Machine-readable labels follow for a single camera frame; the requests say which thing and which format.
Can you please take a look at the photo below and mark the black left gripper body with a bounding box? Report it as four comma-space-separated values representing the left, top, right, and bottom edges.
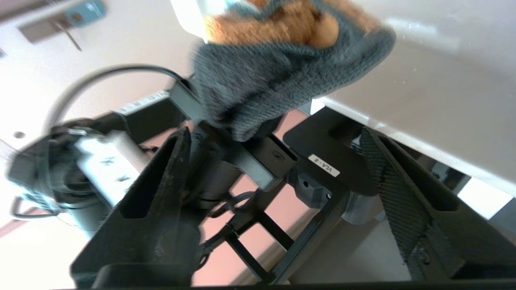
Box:
115, 79, 300, 191

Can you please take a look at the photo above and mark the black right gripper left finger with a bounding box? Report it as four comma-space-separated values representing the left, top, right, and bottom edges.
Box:
71, 127, 202, 288

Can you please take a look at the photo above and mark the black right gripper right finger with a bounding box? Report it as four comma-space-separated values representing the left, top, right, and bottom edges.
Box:
360, 128, 516, 282

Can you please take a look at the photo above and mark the orange and grey cleaning cloth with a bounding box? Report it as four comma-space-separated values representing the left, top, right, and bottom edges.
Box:
193, 0, 397, 143

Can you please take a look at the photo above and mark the black labelled robot chassis plate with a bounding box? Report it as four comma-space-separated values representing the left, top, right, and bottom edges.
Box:
282, 107, 379, 198

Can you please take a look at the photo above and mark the small grey wrist camera box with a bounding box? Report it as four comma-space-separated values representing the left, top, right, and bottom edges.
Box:
75, 131, 152, 208

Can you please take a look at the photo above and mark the black metal robot base frame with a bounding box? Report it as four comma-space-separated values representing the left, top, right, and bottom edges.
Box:
198, 177, 351, 285

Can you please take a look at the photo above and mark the thin black camera cable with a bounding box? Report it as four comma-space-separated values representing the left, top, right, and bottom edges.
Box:
42, 64, 192, 133

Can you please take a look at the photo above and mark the small blue wall box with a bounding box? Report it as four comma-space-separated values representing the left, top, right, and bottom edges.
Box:
64, 0, 108, 28

